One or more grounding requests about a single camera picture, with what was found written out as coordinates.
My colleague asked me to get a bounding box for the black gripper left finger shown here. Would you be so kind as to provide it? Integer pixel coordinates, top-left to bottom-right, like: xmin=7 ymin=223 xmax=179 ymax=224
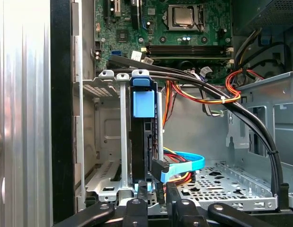
xmin=55 ymin=180 xmax=151 ymax=227

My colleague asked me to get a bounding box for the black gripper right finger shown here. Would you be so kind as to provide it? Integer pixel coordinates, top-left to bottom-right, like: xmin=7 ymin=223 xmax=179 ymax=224
xmin=165 ymin=181 xmax=276 ymax=227

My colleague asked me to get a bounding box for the hard disk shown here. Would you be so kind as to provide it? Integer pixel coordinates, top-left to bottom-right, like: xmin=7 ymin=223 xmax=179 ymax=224
xmin=128 ymin=75 xmax=159 ymax=192

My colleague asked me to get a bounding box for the metal disk bay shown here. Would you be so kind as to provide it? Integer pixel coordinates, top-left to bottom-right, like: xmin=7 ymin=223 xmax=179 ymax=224
xmin=74 ymin=69 xmax=166 ymax=210

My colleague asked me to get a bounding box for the black open PC case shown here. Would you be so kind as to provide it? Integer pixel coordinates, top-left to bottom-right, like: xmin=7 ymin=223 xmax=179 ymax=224
xmin=50 ymin=0 xmax=293 ymax=227

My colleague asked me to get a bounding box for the metal optical drive bay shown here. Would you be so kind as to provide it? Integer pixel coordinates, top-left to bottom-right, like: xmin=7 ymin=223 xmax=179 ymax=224
xmin=228 ymin=71 xmax=293 ymax=166

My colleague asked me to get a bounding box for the green motherboard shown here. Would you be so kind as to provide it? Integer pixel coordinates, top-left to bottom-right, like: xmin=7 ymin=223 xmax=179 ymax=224
xmin=94 ymin=0 xmax=234 ymax=80

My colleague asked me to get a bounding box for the CPU socket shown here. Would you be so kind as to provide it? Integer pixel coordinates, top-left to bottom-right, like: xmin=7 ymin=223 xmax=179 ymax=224
xmin=167 ymin=3 xmax=206 ymax=33

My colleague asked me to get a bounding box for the silver CPU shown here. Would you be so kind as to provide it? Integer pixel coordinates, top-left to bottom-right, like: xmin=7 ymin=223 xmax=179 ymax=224
xmin=172 ymin=7 xmax=195 ymax=26

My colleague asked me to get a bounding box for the coloured disk power wire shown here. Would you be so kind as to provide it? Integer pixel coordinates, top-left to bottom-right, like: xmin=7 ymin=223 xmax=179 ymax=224
xmin=155 ymin=146 xmax=196 ymax=206

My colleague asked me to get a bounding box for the blue flat data wire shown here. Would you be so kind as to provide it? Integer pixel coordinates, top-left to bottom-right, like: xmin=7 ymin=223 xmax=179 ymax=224
xmin=151 ymin=150 xmax=206 ymax=183

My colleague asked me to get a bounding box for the thick black cable bundle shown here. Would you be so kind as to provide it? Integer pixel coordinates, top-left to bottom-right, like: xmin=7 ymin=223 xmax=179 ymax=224
xmin=107 ymin=54 xmax=290 ymax=198

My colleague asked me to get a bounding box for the orange red yellow wire bundle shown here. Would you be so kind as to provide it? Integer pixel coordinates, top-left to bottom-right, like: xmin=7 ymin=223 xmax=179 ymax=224
xmin=162 ymin=68 xmax=265 ymax=130

